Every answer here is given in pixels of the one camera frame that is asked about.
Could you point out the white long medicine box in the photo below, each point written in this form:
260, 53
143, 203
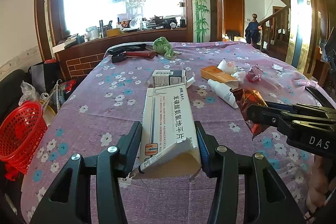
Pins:
169, 145

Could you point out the pink crumpled plastic bag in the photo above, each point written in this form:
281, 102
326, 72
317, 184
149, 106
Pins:
254, 74

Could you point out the green crumpled cloth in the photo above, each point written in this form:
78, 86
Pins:
163, 47

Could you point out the dark jacket on post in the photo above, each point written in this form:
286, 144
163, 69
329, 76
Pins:
252, 33

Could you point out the red plastic basket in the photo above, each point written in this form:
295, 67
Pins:
21, 133

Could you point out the wooden brick-pattern counter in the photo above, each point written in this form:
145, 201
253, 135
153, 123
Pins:
77, 61

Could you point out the brown wooden door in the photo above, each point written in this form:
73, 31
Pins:
233, 18

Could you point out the wooden stair railing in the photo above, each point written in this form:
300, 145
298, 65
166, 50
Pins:
275, 30

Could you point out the black case on table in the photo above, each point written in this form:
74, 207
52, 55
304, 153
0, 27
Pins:
126, 48

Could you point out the black bag by wall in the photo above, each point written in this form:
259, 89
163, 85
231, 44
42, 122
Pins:
44, 75

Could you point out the white plastic bottle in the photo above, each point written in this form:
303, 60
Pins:
224, 92

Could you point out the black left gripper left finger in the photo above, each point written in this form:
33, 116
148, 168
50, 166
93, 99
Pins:
67, 200

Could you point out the purple floral tablecloth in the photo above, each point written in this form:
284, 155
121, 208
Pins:
112, 97

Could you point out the orange ointment box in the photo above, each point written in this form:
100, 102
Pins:
214, 73

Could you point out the white crumpled plastic bag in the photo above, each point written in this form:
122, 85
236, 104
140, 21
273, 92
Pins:
227, 67

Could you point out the white dark-banded medicine box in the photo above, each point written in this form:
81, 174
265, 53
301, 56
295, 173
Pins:
167, 77

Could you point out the red flat case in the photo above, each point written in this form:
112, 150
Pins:
141, 54

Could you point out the clear plastic bag on floor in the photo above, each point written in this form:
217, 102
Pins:
29, 93

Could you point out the red rose snack packet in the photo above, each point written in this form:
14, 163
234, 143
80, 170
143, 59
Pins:
249, 102

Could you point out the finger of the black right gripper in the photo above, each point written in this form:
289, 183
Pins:
277, 118
301, 108

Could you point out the small clear plastic bag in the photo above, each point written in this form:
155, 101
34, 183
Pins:
240, 76

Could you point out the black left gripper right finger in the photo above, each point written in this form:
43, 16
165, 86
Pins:
267, 199

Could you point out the small black pouch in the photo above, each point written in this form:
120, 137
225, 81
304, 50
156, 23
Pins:
118, 58

